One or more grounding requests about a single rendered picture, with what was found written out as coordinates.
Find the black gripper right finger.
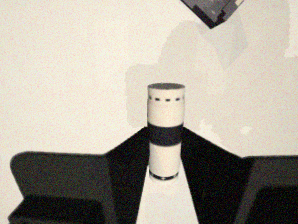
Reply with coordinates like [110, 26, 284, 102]
[180, 127, 298, 224]

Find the white cylindrical battery with black band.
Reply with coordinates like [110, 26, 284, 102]
[147, 83, 185, 185]

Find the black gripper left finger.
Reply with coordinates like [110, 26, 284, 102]
[10, 126, 150, 224]

